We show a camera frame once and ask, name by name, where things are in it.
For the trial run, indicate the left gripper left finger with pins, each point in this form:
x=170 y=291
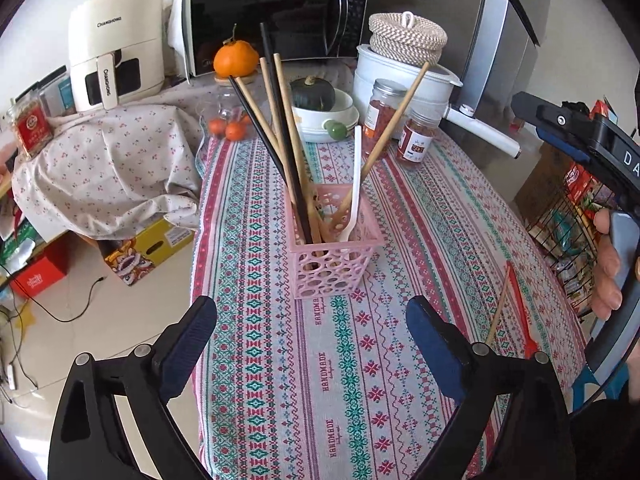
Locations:
x=88 y=440

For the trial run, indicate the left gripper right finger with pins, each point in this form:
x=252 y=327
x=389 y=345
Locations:
x=534 y=439

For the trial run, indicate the red plastic spoon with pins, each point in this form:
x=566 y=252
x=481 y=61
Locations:
x=530 y=346

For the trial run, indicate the pink perforated utensil basket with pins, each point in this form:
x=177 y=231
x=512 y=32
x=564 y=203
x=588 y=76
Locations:
x=329 y=269

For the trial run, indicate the white plastic spoon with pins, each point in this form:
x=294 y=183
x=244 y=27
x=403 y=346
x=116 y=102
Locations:
x=346 y=230

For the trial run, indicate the bamboo chopstick three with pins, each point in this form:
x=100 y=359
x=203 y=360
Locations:
x=256 y=116

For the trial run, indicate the bamboo chopstick four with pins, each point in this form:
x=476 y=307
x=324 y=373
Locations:
x=496 y=318

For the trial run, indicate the person right hand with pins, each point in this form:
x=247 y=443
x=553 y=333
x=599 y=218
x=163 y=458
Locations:
x=606 y=296

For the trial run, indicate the red gift box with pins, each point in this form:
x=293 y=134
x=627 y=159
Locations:
x=46 y=269

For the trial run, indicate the grey refrigerator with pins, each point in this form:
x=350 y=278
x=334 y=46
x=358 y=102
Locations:
x=493 y=47

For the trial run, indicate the striped patterned tablecloth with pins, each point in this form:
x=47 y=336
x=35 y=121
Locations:
x=334 y=388

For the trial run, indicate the yellow cardboard box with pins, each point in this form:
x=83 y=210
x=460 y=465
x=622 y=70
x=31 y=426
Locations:
x=133 y=259

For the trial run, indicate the short red spice jar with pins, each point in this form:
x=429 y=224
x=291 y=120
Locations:
x=416 y=137

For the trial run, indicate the tall goji berry jar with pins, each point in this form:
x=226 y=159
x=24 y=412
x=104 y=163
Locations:
x=385 y=99

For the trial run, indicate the woven rattan basket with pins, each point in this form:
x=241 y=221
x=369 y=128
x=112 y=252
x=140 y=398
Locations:
x=407 y=38

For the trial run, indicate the floral white cloth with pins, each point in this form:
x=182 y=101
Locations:
x=107 y=174

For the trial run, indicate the white ceramic bowl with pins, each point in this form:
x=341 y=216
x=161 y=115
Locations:
x=327 y=127

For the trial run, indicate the dark green squash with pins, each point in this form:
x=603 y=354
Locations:
x=313 y=93

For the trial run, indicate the red label condiment jar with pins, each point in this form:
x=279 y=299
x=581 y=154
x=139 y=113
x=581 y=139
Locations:
x=29 y=124

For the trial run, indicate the glass jar with tomatoes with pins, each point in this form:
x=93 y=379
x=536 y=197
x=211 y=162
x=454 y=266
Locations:
x=222 y=113

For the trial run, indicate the black microwave oven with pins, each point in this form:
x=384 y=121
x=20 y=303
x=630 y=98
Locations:
x=298 y=29

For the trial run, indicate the orange tangerine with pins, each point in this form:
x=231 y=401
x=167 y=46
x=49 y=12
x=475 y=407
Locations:
x=235 y=58

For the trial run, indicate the cream air fryer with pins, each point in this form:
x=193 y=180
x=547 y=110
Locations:
x=116 y=52

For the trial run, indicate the black wire storage rack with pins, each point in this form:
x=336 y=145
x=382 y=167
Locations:
x=566 y=235

